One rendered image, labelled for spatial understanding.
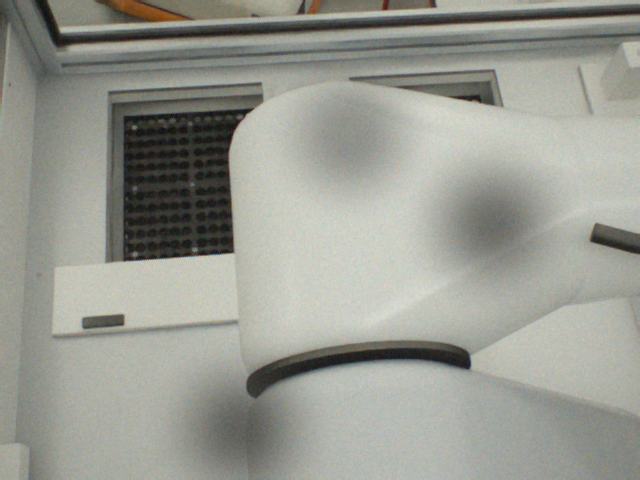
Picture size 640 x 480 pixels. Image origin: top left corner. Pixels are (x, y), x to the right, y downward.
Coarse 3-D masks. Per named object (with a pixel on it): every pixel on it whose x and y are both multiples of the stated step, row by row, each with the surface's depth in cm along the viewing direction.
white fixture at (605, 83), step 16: (624, 48) 94; (592, 64) 103; (608, 64) 99; (624, 64) 94; (592, 80) 102; (608, 80) 99; (624, 80) 96; (592, 96) 101; (608, 96) 99; (624, 96) 99; (592, 112) 100; (608, 112) 100; (624, 112) 100
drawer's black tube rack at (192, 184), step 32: (128, 128) 101; (160, 128) 102; (192, 128) 102; (224, 128) 102; (128, 160) 103; (160, 160) 99; (192, 160) 100; (224, 160) 100; (128, 192) 97; (160, 192) 98; (192, 192) 98; (224, 192) 101; (128, 224) 99; (160, 224) 96; (192, 224) 96; (224, 224) 96; (128, 256) 94; (160, 256) 94; (192, 256) 94
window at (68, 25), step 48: (48, 0) 89; (96, 0) 90; (144, 0) 90; (192, 0) 91; (240, 0) 92; (288, 0) 93; (336, 0) 94; (384, 0) 95; (432, 0) 96; (480, 0) 97; (528, 0) 98; (576, 0) 99; (624, 0) 100
